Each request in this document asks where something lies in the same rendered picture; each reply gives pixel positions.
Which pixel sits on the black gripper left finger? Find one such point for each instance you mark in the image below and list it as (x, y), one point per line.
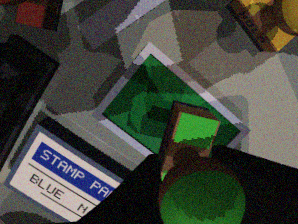
(134, 201)

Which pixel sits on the blue stamp pad tin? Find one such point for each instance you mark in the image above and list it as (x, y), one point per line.
(62, 174)

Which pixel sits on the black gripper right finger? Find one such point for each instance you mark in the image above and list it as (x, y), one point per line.
(271, 189)

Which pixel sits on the pale lilac flat strip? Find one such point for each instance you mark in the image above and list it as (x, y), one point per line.
(113, 18)

